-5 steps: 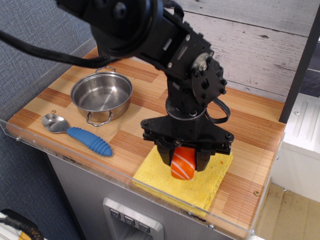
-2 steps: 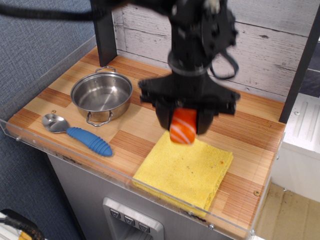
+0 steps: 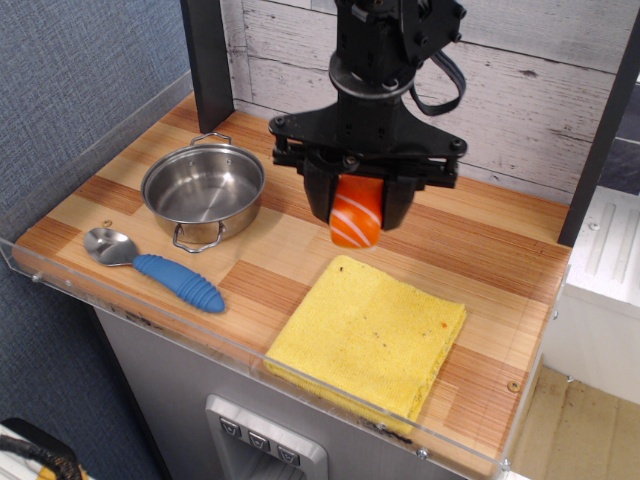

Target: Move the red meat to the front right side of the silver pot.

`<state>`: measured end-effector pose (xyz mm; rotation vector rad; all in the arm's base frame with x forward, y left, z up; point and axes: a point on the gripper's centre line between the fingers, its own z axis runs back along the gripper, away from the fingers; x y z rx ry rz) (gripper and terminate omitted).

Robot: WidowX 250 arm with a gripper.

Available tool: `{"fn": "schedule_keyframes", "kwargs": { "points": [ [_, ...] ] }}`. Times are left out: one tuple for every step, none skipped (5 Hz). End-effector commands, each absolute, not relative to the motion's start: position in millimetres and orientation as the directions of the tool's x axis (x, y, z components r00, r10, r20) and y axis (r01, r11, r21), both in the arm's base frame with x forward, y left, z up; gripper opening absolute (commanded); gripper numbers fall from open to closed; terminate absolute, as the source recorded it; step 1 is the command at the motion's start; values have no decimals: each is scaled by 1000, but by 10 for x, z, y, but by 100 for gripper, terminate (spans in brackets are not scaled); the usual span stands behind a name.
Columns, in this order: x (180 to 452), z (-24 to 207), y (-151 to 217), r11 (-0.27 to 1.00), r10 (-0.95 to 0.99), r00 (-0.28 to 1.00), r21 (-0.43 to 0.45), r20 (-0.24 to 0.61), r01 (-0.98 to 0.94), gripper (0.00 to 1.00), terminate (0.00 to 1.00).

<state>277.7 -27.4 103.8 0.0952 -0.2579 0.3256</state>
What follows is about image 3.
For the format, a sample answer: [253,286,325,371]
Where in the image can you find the black shelf post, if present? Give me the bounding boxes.
[558,9,639,247]
[180,0,235,133]

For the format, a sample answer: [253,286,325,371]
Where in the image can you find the black flat ribbon cable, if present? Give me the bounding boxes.
[409,49,467,117]

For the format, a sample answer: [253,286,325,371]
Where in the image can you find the clear acrylic edge guard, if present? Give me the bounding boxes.
[2,231,569,479]

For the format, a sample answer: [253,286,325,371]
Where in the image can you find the black corrugated hose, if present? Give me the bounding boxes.
[0,433,84,480]

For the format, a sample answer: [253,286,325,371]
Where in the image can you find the stainless steel pot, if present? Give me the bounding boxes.
[140,131,266,254]

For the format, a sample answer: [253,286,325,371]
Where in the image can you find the black right shelf post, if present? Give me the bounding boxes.
[558,9,639,247]

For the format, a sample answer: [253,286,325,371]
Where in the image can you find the silver dispenser button panel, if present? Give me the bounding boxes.
[205,394,329,480]

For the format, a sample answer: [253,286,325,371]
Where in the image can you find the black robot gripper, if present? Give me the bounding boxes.
[269,81,467,231]

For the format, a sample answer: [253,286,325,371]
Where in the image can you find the black left shelf post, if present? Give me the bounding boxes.
[180,0,235,133]

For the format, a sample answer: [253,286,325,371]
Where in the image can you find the white ribbed appliance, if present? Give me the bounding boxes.
[541,187,639,403]

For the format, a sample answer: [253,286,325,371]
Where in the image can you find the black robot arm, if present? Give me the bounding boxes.
[269,1,467,230]

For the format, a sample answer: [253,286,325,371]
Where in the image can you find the blue handled metal spoon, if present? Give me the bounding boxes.
[83,227,226,313]

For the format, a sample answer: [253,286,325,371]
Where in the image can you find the orange salmon sushi toy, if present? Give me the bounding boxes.
[329,174,384,248]

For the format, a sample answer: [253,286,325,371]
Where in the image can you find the yellow folded cloth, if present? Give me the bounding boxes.
[265,255,466,436]

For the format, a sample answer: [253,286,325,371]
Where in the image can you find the yellow object bottom left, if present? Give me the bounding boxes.
[37,466,57,480]

